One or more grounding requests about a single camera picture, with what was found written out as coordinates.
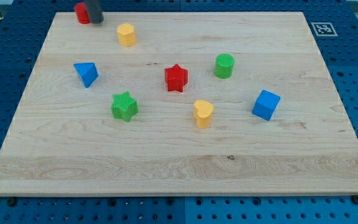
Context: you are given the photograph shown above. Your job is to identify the yellow hexagon block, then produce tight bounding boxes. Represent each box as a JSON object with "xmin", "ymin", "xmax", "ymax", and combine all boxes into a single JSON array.
[{"xmin": 117, "ymin": 23, "xmax": 137, "ymax": 47}]

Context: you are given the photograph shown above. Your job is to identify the green star block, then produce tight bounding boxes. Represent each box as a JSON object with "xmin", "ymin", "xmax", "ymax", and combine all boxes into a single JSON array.
[{"xmin": 111, "ymin": 91, "xmax": 139, "ymax": 122}]

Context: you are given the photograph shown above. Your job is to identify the light wooden board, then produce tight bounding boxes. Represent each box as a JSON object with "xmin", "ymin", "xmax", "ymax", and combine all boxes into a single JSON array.
[{"xmin": 0, "ymin": 12, "xmax": 358, "ymax": 197}]

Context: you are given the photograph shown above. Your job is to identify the red cylinder block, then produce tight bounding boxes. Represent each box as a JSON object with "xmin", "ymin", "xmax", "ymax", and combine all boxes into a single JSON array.
[{"xmin": 74, "ymin": 2, "xmax": 90, "ymax": 24}]

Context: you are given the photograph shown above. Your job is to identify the red star block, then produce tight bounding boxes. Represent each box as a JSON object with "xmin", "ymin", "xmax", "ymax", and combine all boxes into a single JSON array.
[{"xmin": 164, "ymin": 64, "xmax": 188, "ymax": 92}]

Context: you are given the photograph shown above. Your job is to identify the black bolt front left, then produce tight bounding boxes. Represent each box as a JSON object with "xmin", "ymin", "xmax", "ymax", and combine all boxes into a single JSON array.
[{"xmin": 6, "ymin": 197, "xmax": 17, "ymax": 207}]

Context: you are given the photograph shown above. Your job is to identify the black bolt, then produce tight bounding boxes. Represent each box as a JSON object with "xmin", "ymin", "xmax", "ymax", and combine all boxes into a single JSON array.
[
  {"xmin": 351, "ymin": 195, "xmax": 358, "ymax": 205},
  {"xmin": 6, "ymin": 197, "xmax": 17, "ymax": 207}
]

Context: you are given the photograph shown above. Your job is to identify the blue cube block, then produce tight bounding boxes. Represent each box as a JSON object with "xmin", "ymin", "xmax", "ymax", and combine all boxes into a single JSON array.
[{"xmin": 252, "ymin": 90, "xmax": 281, "ymax": 121}]

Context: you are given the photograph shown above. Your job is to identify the blue triangle block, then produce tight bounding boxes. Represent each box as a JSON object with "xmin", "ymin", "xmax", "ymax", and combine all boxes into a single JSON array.
[{"xmin": 73, "ymin": 62, "xmax": 99, "ymax": 88}]

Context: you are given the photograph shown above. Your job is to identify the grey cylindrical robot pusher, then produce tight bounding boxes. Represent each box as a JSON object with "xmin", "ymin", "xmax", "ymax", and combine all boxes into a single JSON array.
[{"xmin": 84, "ymin": 0, "xmax": 104, "ymax": 24}]

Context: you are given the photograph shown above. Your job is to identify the yellow heart block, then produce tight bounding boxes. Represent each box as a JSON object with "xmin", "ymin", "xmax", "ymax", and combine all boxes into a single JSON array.
[{"xmin": 193, "ymin": 100, "xmax": 214, "ymax": 129}]

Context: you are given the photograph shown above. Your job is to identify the black bolt front right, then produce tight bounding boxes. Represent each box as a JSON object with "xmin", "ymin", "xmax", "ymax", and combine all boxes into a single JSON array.
[{"xmin": 351, "ymin": 195, "xmax": 358, "ymax": 205}]

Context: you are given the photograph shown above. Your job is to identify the green cylinder block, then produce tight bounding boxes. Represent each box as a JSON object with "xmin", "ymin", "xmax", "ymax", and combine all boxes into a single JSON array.
[{"xmin": 214, "ymin": 54, "xmax": 235, "ymax": 79}]

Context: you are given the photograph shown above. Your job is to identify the white fiducial marker tag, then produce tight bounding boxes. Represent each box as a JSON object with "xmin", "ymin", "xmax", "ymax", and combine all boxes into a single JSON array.
[{"xmin": 311, "ymin": 22, "xmax": 337, "ymax": 37}]

